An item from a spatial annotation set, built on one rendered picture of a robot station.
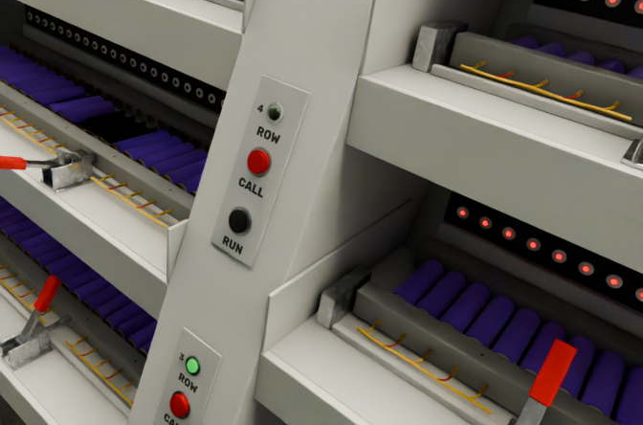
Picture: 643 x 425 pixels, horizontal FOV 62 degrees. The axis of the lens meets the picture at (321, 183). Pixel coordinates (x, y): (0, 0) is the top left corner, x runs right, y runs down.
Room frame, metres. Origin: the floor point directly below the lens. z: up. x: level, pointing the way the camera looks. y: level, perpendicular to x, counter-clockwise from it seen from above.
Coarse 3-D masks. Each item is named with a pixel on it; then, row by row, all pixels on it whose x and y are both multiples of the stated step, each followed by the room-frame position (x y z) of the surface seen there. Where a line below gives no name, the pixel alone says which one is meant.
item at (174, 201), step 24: (0, 96) 0.59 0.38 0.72; (24, 96) 0.59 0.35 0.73; (24, 120) 0.56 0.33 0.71; (48, 120) 0.54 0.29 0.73; (72, 144) 0.52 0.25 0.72; (96, 144) 0.51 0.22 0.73; (120, 168) 0.48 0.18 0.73; (144, 168) 0.48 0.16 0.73; (144, 192) 0.46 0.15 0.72; (168, 192) 0.45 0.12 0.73
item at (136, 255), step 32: (0, 32) 0.80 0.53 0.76; (32, 32) 0.78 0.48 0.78; (96, 64) 0.71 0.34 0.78; (160, 96) 0.64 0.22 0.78; (0, 128) 0.55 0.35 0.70; (0, 192) 0.51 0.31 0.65; (32, 192) 0.47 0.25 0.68; (64, 192) 0.46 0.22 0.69; (96, 192) 0.47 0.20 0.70; (64, 224) 0.44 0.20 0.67; (96, 224) 0.42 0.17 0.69; (128, 224) 0.43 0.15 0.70; (96, 256) 0.42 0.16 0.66; (128, 256) 0.39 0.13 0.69; (160, 256) 0.40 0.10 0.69; (128, 288) 0.40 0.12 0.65; (160, 288) 0.37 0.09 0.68
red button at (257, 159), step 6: (258, 150) 0.34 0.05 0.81; (252, 156) 0.34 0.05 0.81; (258, 156) 0.34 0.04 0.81; (264, 156) 0.34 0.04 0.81; (252, 162) 0.34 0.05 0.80; (258, 162) 0.34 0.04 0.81; (264, 162) 0.34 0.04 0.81; (252, 168) 0.34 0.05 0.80; (258, 168) 0.34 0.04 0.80; (264, 168) 0.34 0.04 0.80
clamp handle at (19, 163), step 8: (56, 152) 0.47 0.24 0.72; (0, 160) 0.42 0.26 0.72; (8, 160) 0.42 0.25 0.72; (16, 160) 0.43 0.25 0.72; (24, 160) 0.44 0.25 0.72; (32, 160) 0.45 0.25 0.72; (64, 160) 0.47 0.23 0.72; (0, 168) 0.42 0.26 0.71; (8, 168) 0.42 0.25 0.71; (16, 168) 0.43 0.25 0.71; (24, 168) 0.43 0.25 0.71
